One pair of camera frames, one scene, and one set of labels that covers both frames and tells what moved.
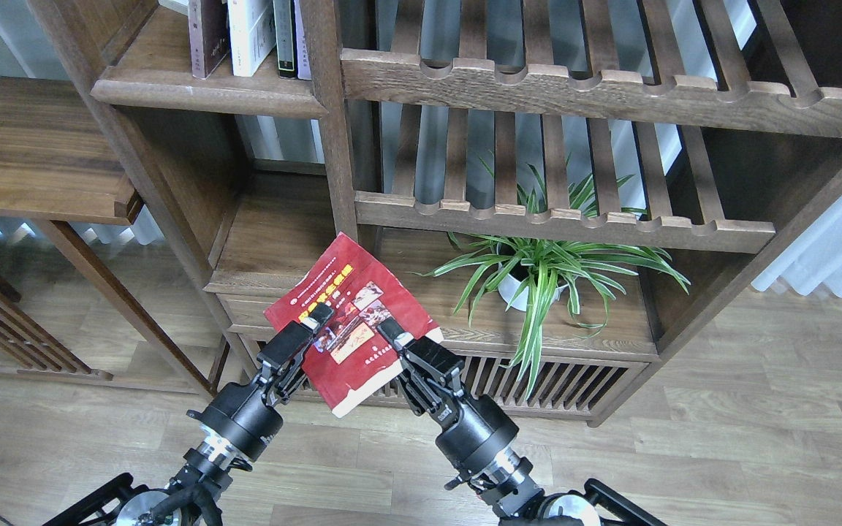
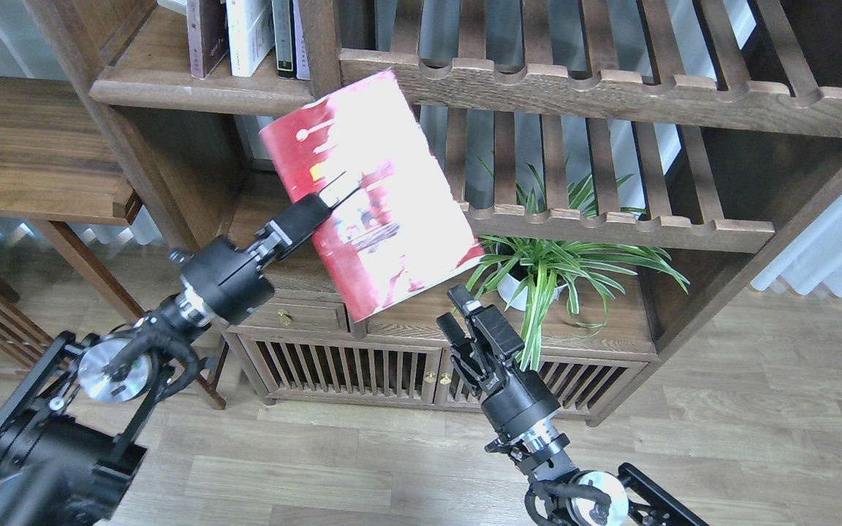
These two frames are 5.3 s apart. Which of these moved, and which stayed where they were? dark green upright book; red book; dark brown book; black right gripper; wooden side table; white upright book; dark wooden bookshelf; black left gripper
Moved: black right gripper; black left gripper; red book
Stayed: dark green upright book; white upright book; dark wooden bookshelf; wooden side table; dark brown book
